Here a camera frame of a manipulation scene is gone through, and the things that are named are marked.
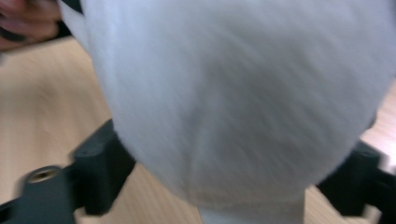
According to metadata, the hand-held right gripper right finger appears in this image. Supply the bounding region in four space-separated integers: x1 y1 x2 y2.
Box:
317 141 389 217

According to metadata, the black and white panda plush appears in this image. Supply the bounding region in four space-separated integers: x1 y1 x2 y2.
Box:
57 0 396 224

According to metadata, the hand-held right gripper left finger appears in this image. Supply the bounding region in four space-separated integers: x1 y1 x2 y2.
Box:
70 119 137 217

